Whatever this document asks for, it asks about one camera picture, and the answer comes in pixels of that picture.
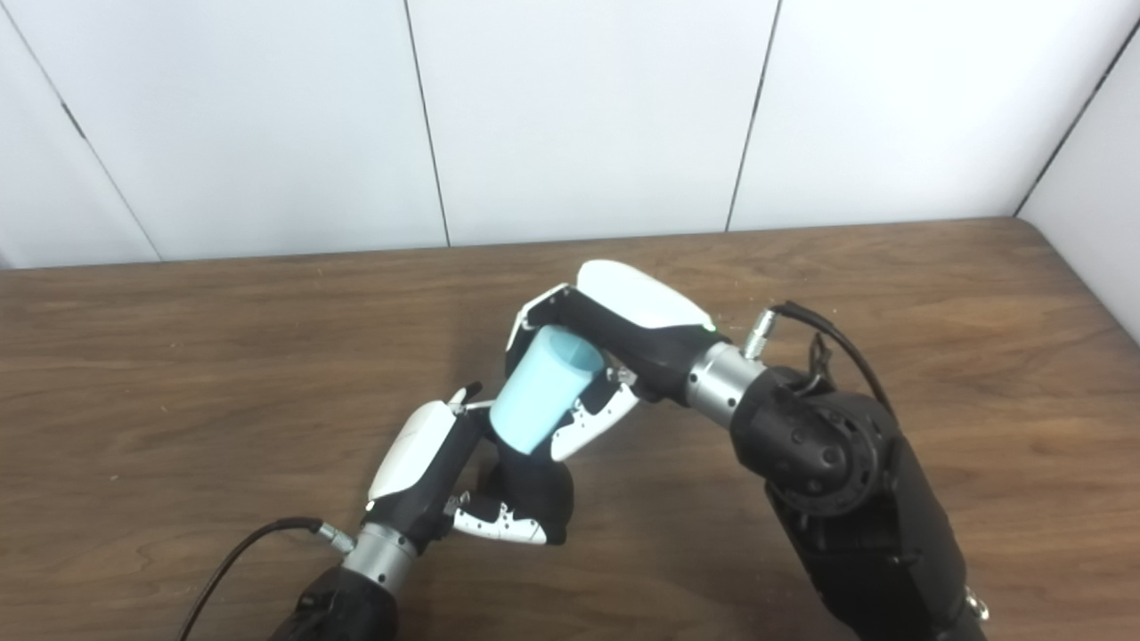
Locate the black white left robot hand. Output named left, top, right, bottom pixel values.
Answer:
left=365, top=383, right=549, bottom=548

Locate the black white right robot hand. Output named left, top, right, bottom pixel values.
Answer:
left=503, top=260, right=722, bottom=462

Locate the black flared nozzle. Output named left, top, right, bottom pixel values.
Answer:
left=476, top=418, right=575, bottom=546

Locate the light-blue hose piece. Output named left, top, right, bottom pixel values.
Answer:
left=490, top=324, right=605, bottom=455

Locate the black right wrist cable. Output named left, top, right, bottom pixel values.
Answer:
left=744, top=301, right=896, bottom=419

